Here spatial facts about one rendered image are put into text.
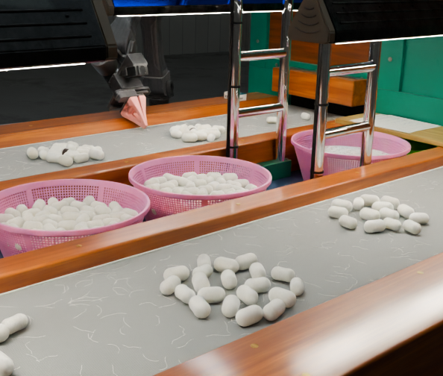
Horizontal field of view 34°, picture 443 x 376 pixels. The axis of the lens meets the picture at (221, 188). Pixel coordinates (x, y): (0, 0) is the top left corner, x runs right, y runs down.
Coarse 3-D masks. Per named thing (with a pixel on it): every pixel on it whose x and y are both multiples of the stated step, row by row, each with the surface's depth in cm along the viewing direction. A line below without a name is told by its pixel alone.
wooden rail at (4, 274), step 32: (384, 160) 149; (416, 160) 149; (288, 192) 126; (320, 192) 129; (160, 224) 109; (192, 224) 110; (224, 224) 114; (32, 256) 96; (64, 256) 97; (96, 256) 99; (128, 256) 103; (0, 288) 90
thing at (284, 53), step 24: (240, 0) 145; (288, 0) 154; (240, 24) 146; (288, 24) 156; (240, 48) 148; (288, 48) 158; (240, 72) 150; (288, 72) 159; (288, 96) 161; (288, 168) 166
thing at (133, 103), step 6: (126, 102) 179; (132, 102) 178; (138, 102) 179; (126, 108) 181; (132, 108) 180; (138, 108) 178; (126, 114) 181; (138, 114) 179; (132, 120) 181; (138, 120) 180; (144, 120) 178; (144, 126) 179
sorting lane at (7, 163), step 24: (192, 120) 193; (216, 120) 194; (240, 120) 195; (264, 120) 196; (288, 120) 197; (312, 120) 198; (48, 144) 165; (96, 144) 166; (120, 144) 166; (144, 144) 167; (168, 144) 167; (192, 144) 168; (0, 168) 145; (24, 168) 145; (48, 168) 146
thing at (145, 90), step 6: (108, 84) 183; (120, 90) 178; (138, 90) 181; (144, 90) 183; (150, 90) 183; (114, 96) 178; (114, 102) 180; (120, 102) 182; (108, 108) 181; (114, 108) 181
